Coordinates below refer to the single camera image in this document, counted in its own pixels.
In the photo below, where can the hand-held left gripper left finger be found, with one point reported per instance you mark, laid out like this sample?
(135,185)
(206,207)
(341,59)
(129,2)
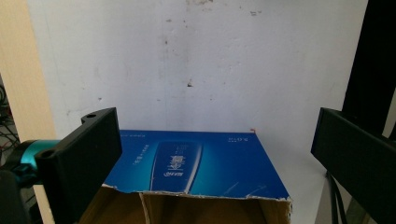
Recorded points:
(81,161)

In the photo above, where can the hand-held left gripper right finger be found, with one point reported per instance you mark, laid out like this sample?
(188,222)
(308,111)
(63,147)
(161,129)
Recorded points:
(358,155)

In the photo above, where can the blue torn cardboard box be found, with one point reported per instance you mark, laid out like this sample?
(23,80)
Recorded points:
(218,165)

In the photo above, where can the teal metal cylinder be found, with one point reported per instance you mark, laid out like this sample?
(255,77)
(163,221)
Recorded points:
(32,152)

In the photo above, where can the beige wooden panel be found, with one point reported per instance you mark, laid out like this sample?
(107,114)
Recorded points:
(18,62)

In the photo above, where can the black metal stand post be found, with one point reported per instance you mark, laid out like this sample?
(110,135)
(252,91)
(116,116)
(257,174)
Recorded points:
(370,46)

